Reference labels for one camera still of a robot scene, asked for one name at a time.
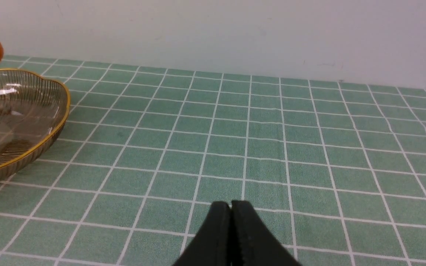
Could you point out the green checkered tablecloth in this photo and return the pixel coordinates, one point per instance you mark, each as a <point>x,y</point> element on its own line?
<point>337,171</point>

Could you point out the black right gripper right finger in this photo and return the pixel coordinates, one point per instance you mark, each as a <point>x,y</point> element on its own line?
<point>252,243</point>

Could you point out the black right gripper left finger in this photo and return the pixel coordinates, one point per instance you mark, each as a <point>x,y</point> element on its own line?
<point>209,245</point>

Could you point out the glass bowl with gold rim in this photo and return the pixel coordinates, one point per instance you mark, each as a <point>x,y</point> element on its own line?
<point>33,112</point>

